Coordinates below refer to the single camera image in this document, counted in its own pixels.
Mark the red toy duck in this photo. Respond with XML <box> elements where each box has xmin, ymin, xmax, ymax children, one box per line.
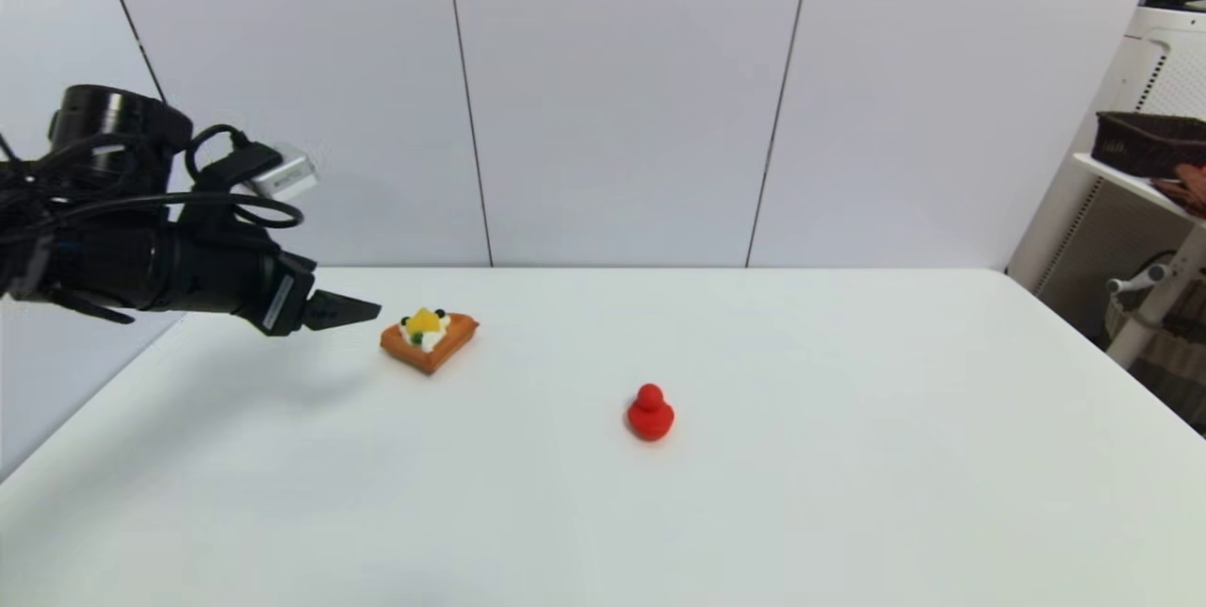
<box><xmin>626</xmin><ymin>383</ymin><xmax>676</xmax><ymax>443</ymax></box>

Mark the triangle waffle bread with fruit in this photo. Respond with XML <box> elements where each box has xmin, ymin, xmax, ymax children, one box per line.
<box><xmin>380</xmin><ymin>307</ymin><xmax>481</xmax><ymax>375</ymax></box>

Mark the white perforated cabinet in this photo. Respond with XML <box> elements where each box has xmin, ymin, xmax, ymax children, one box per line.
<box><xmin>1006</xmin><ymin>4</ymin><xmax>1206</xmax><ymax>349</ymax></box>

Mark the dark woven basket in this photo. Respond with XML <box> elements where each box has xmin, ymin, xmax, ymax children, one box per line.
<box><xmin>1091</xmin><ymin>110</ymin><xmax>1206</xmax><ymax>180</ymax></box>

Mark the brown item on shelf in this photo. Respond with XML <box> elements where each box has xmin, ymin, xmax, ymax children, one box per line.
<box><xmin>1149</xmin><ymin>162</ymin><xmax>1206</xmax><ymax>218</ymax></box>

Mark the white shelf rack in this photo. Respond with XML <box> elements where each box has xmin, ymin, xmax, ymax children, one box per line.
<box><xmin>1072</xmin><ymin>151</ymin><xmax>1206</xmax><ymax>370</ymax></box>

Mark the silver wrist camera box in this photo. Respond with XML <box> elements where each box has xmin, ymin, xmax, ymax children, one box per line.
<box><xmin>243</xmin><ymin>143</ymin><xmax>319</xmax><ymax>203</ymax></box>

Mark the black looping arm cable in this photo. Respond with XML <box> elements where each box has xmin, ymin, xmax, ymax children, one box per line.
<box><xmin>0</xmin><ymin>123</ymin><xmax>305</xmax><ymax>245</ymax></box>

